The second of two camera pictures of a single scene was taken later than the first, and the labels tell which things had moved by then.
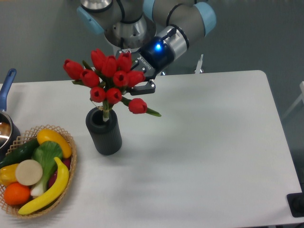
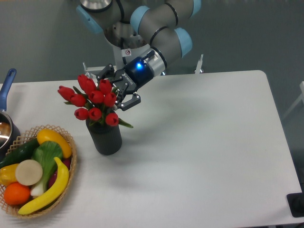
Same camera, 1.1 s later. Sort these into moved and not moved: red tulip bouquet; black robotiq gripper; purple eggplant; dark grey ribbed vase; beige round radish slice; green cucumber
Moved: black robotiq gripper; red tulip bouquet
Not moved: green cucumber; dark grey ribbed vase; purple eggplant; beige round radish slice
